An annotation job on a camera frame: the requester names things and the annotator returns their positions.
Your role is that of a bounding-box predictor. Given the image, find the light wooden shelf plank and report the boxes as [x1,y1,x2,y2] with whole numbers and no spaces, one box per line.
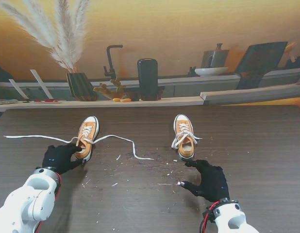
[0,96,204,112]

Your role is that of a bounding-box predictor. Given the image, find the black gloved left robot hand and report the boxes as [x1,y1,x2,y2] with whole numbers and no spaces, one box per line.
[42,144,84,175]

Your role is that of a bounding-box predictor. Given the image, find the grey metal kettle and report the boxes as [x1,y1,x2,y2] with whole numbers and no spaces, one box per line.
[200,43,230,69]

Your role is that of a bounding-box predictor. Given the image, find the black kitchen faucet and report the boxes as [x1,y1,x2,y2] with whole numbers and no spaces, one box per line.
[103,44,124,80]

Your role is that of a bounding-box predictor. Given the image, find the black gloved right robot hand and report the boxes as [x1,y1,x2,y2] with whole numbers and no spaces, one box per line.
[180,159,231,203]

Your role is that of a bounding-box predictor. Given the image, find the short white slanted slat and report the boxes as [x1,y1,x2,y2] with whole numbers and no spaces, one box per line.
[8,79,29,102]

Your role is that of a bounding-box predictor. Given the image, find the dark slanted board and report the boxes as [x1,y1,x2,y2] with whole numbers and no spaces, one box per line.
[234,41,289,90]

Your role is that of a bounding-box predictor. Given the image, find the white pampas grass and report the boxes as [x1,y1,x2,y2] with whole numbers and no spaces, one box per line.
[0,0,92,73]

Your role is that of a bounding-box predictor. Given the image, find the white bowl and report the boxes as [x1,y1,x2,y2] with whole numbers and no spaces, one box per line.
[194,67,229,77]

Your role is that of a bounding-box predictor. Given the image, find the black cylindrical canister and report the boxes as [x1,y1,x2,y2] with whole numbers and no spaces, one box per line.
[136,58,159,101]

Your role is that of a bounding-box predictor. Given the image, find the long white slanted slat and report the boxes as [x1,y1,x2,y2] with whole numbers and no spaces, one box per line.
[30,69,54,100]

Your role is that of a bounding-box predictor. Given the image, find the grey shelf plank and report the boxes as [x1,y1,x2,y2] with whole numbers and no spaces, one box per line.
[200,83,300,106]

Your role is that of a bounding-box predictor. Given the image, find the dark ribbed vase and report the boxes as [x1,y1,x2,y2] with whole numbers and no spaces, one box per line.
[66,72,99,102]

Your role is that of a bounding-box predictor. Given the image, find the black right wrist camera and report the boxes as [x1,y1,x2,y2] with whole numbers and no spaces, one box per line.
[202,209,215,225]

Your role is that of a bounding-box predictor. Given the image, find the red right wrist cable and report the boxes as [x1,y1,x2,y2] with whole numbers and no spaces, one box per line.
[203,201,221,229]

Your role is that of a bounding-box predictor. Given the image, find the long white spread shoelace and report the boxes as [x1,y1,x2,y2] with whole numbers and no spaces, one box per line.
[3,126,155,161]

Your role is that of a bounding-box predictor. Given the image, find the yellow sneaker with spread lace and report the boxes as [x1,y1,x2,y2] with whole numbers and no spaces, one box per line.
[74,116,101,164]

